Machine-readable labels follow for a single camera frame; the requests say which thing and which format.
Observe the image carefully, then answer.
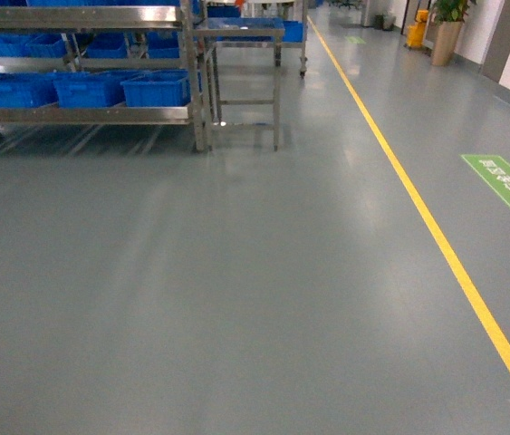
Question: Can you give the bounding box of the blue plastic bin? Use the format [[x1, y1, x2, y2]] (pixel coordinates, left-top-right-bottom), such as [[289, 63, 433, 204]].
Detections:
[[0, 73, 58, 109], [53, 70, 142, 109]]

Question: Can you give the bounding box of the yellow mop bucket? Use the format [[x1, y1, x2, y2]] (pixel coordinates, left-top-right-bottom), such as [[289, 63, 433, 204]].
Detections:
[[405, 9, 429, 50]]

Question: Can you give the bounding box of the stainless steel side table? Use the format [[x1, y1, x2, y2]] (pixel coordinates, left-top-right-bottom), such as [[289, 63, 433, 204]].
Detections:
[[193, 18, 284, 150]]

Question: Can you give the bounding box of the potted green plant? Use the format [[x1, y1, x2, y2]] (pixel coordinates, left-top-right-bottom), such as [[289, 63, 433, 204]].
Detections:
[[431, 0, 477, 66]]

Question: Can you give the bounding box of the blue plastic bin left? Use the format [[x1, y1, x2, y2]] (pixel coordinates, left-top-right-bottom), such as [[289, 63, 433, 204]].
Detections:
[[0, 73, 58, 109]]

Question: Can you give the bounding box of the blue plastic bin middle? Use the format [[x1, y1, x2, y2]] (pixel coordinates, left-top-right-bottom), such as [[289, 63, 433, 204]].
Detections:
[[53, 70, 142, 109]]

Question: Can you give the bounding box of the blue bin with red bags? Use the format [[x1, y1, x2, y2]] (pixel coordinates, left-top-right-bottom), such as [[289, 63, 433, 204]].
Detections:
[[120, 70, 191, 108]]

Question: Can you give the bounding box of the stainless steel shelf rack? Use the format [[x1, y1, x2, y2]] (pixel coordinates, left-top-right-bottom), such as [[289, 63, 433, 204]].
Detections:
[[0, 1, 211, 151]]

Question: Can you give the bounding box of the rear steel cart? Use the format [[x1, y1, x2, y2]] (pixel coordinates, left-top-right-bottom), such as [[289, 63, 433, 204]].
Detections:
[[240, 0, 309, 78]]

